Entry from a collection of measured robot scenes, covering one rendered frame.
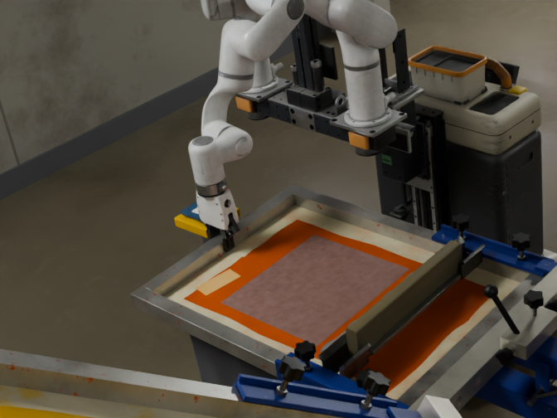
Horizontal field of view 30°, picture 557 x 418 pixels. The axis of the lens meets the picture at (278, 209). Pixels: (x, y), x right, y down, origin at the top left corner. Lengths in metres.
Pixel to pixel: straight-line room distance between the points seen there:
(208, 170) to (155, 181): 2.67
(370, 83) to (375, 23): 0.20
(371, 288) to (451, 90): 1.08
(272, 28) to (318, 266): 0.58
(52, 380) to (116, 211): 3.46
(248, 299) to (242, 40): 0.60
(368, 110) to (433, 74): 0.65
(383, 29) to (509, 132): 0.81
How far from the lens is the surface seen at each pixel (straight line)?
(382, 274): 2.47
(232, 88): 2.47
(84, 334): 4.18
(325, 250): 2.57
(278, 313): 2.39
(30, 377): 1.53
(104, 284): 4.45
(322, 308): 2.38
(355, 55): 2.69
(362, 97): 2.73
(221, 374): 2.52
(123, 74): 5.62
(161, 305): 2.43
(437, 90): 3.38
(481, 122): 3.25
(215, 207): 2.54
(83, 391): 1.56
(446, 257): 2.33
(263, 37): 2.39
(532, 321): 2.10
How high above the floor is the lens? 2.35
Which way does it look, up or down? 30 degrees down
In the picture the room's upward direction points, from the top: 10 degrees counter-clockwise
